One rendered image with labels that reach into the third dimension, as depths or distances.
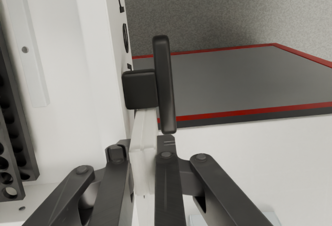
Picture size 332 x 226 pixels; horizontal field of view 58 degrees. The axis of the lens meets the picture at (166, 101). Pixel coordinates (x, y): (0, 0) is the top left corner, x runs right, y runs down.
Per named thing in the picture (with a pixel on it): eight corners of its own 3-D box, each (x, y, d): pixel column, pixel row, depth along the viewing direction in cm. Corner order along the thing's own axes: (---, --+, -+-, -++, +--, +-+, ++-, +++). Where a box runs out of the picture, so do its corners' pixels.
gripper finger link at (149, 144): (142, 150, 16) (155, 148, 16) (145, 107, 23) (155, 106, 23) (147, 196, 17) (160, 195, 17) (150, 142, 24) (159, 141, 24)
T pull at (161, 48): (168, 33, 21) (169, 35, 20) (176, 129, 24) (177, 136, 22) (117, 38, 21) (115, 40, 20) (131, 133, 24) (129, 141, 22)
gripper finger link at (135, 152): (147, 196, 17) (135, 197, 17) (150, 142, 24) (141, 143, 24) (142, 150, 16) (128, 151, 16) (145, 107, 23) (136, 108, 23)
